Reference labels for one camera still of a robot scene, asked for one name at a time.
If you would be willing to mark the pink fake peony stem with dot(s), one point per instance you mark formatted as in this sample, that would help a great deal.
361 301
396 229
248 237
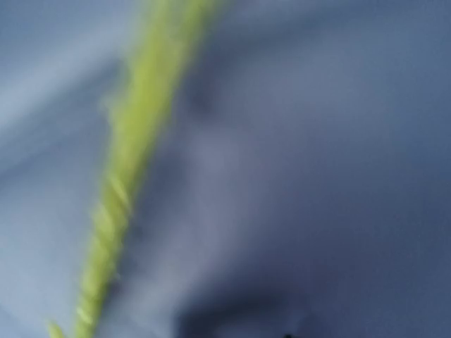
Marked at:
169 37

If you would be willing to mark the blue wrapping paper sheet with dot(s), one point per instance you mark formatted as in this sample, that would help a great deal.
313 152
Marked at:
300 189

